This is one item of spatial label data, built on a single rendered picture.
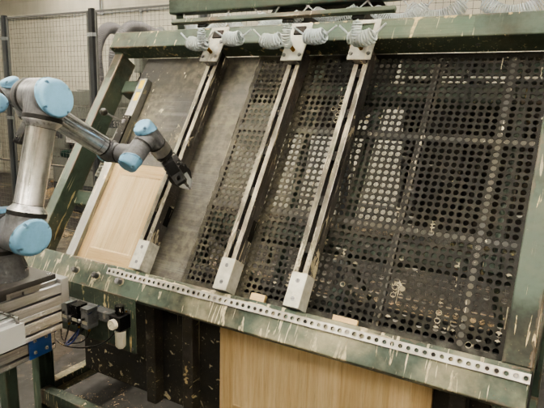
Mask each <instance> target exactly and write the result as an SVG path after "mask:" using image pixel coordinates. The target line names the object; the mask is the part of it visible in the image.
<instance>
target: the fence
mask: <svg viewBox="0 0 544 408"><path fill-rule="evenodd" d="M141 80H145V83H144V84H143V87H142V89H138V86H139V84H140V82H141ZM151 84H152V82H151V81H150V80H149V79H140V80H139V82H138V86H137V87H136V90H135V92H134V95H133V97H132V100H131V101H130V105H129V107H128V108H127V111H126V113H125V115H130V116H131V118H130V122H129V124H128V125H127V128H126V130H125V133H124V135H123V138H122V140H121V143H124V144H127V142H128V140H129V138H130V135H131V133H132V130H133V128H134V125H135V123H136V121H137V119H138V115H139V113H140V111H141V109H142V106H143V104H144V101H145V99H146V97H147V94H148V92H149V90H150V87H151ZM136 92H140V94H139V96H138V99H137V100H133V98H134V96H135V93H136ZM115 164H116V163H108V162H104V166H103V167H102V170H101V172H100V175H99V177H98V179H97V182H96V184H95V187H94V189H93V190H92V193H91V196H90V198H89V200H88V202H87V205H86V208H85V210H84V212H83V215H82V217H81V219H80V221H79V225H78V226H77V228H76V231H75V233H74V236H73V238H72V240H71V242H70V246H69V248H68V249H67V252H66V253H67V254H70V255H74V256H77V255H78V253H79V250H80V248H81V245H82V243H83V240H84V238H85V235H86V234H87V230H88V228H89V226H90V224H91V221H92V219H93V216H94V214H95V212H96V209H97V206H98V205H99V203H100V199H101V197H102V195H103V193H104V190H105V187H106V185H107V184H108V180H109V178H110V176H111V174H112V171H113V169H114V166H115Z"/></svg>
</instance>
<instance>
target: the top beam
mask: <svg viewBox="0 0 544 408"><path fill-rule="evenodd" d="M353 21H355V20H349V21H333V22H318V23H313V26H312V29H317V28H324V30H326V31H329V30H330V29H331V28H333V27H334V26H335V25H338V26H337V27H336V28H335V29H334V30H333V31H331V32H330V33H328V40H327V41H326V42H325V43H324V44H321V45H306V48H305V51H306V53H307V55H333V54H348V53H349V49H350V46H351V45H349V44H347V42H346V35H347V34H346V33H345V32H344V31H343V30H342V29H341V28H340V27H339V24H340V25H341V26H342V27H343V28H344V29H345V30H346V31H347V32H350V31H351V29H352V27H351V26H352V24H353V23H352V22H353ZM384 23H387V24H386V25H385V26H384V27H383V28H382V29H381V30H380V31H379V32H378V35H377V41H376V43H375V46H374V49H373V51H374V53H460V52H502V51H544V11H518V12H503V13H487V14H472V15H441V16H426V17H410V18H395V19H382V21H381V25H380V27H381V26H382V25H383V24H384ZM282 27H283V24H272V25H257V26H241V27H229V28H230V29H229V32H235V31H240V32H241V33H242V34H243V35H244V34H245V33H246V32H247V31H248V30H250V29H252V31H251V32H249V33H248V34H247V35H245V36H244V43H243V44H242V45H240V46H234V47H231V46H226V45H223V48H222V50H221V52H223V53H224V55H225V56H226V57H248V56H282V54H283V50H284V47H281V48H280V49H266V48H262V47H261V46H260V45H259V38H260V37H259V36H258V35H257V34H256V33H255V32H254V31H253V29H255V30H256V32H257V33H258V34H259V35H260V36H261V35H262V34H263V33H269V34H274V33H277V32H280V33H281V34H283V33H282ZM198 29H201V28H195V29H180V30H164V31H149V32H118V33H116V34H115V36H114V38H113V41H112V43H111V45H110V47H109V48H110V49H111V50H112V51H113V52H114V53H122V54H125V55H126V56H127V57H128V58H164V57H201V55H202V52H203V51H192V50H189V49H187V48H186V47H185V41H186V39H185V38H184V37H183V36H182V35H181V32H182V33H183V34H184V36H185V37H186V38H188V37H189V36H195V37H197V36H198V35H197V34H198V33H197V31H198Z"/></svg>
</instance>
